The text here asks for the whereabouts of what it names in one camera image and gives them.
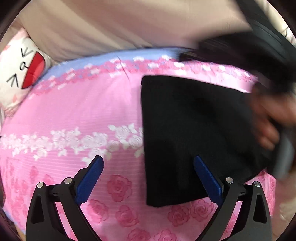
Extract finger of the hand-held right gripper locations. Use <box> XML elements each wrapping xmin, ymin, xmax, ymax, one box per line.
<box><xmin>178</xmin><ymin>42</ymin><xmax>208</xmax><ymax>63</ymax></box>

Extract pink floral bed sheet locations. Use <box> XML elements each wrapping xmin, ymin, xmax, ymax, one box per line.
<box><xmin>0</xmin><ymin>46</ymin><xmax>285</xmax><ymax>241</ymax></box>

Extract white cartoon face pillow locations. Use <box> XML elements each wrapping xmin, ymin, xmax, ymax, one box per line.
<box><xmin>0</xmin><ymin>29</ymin><xmax>50</xmax><ymax>112</ymax></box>

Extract person's right hand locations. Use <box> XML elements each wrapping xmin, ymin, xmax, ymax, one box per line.
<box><xmin>251</xmin><ymin>90</ymin><xmax>292</xmax><ymax>150</ymax></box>

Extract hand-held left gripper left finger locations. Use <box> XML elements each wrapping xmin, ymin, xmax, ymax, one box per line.
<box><xmin>26</xmin><ymin>155</ymin><xmax>104</xmax><ymax>241</ymax></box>

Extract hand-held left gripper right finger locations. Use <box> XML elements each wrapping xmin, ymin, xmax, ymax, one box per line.
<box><xmin>194</xmin><ymin>155</ymin><xmax>273</xmax><ymax>241</ymax></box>

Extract black pants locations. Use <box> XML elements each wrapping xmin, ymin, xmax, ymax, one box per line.
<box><xmin>141</xmin><ymin>75</ymin><xmax>278</xmax><ymax>207</ymax></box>

